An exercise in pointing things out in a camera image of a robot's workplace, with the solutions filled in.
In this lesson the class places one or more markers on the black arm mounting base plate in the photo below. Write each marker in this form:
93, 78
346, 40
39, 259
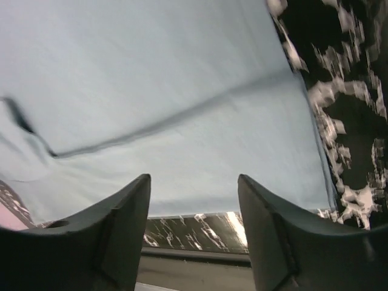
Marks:
195, 270

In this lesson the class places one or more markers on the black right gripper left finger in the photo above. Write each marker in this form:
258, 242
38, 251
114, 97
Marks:
98, 248

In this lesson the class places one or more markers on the light blue t-shirt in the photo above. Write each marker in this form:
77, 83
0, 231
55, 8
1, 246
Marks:
195, 93

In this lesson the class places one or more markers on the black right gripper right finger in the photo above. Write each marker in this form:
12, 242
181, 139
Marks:
291, 248

